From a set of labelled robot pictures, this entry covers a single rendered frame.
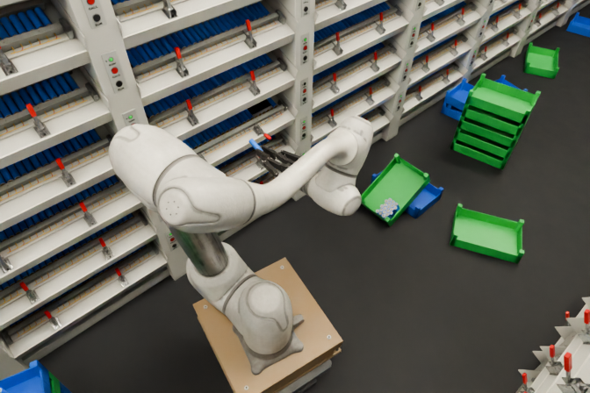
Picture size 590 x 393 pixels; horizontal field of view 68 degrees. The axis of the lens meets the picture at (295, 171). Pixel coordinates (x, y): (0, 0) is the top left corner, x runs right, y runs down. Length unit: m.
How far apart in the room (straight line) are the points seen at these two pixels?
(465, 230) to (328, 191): 1.12
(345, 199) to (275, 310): 0.37
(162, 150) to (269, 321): 0.62
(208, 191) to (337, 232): 1.39
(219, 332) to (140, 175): 0.81
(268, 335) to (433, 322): 0.85
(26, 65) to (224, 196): 0.65
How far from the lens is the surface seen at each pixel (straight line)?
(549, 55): 3.80
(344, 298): 1.95
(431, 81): 2.86
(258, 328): 1.32
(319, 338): 1.55
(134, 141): 0.93
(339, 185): 1.28
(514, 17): 3.37
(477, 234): 2.28
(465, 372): 1.93
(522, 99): 2.62
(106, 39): 1.29
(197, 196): 0.79
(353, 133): 1.25
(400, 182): 2.26
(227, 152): 1.73
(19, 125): 1.40
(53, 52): 1.29
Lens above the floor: 1.71
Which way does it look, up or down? 45 degrees down
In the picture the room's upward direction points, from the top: straight up
